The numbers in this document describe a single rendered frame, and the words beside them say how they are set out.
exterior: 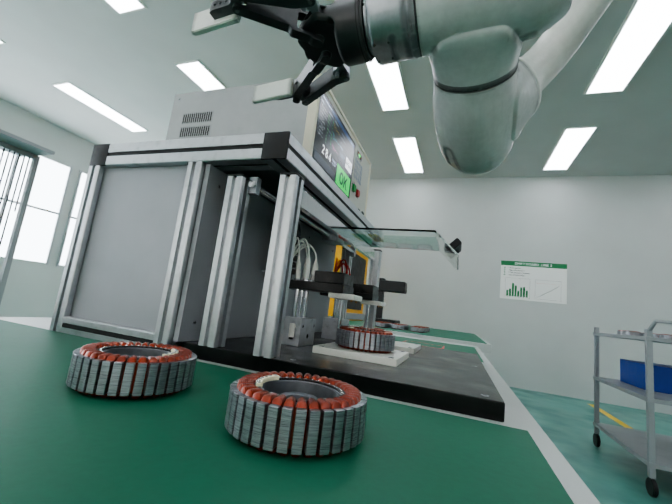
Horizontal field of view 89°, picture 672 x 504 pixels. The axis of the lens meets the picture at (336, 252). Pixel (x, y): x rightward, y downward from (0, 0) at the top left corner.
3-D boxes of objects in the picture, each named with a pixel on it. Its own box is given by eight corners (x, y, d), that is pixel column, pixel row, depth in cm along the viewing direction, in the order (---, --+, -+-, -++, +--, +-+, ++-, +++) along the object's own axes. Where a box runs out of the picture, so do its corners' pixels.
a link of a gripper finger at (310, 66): (324, 29, 46) (334, 33, 46) (293, 80, 55) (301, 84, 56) (322, 53, 45) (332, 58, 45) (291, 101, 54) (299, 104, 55)
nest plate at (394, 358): (408, 358, 70) (409, 351, 70) (396, 367, 56) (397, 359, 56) (339, 346, 75) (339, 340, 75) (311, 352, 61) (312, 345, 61)
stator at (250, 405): (371, 424, 32) (375, 382, 33) (349, 478, 21) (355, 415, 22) (261, 402, 35) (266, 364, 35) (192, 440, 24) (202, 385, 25)
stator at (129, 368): (36, 397, 29) (47, 351, 29) (97, 369, 39) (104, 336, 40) (178, 405, 31) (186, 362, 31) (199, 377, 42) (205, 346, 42)
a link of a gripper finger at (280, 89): (292, 77, 54) (294, 80, 54) (253, 85, 56) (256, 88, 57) (290, 93, 53) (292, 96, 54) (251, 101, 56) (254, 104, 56)
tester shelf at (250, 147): (379, 246, 116) (380, 233, 117) (285, 158, 53) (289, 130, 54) (266, 240, 131) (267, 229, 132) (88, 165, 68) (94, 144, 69)
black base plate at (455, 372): (476, 361, 98) (477, 353, 98) (504, 423, 39) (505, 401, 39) (324, 338, 114) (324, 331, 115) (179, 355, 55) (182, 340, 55)
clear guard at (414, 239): (458, 270, 103) (459, 250, 104) (458, 255, 80) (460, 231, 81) (354, 262, 114) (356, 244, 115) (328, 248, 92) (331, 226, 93)
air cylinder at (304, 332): (313, 344, 73) (316, 318, 74) (298, 347, 66) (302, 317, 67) (292, 341, 74) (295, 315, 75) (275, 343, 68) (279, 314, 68)
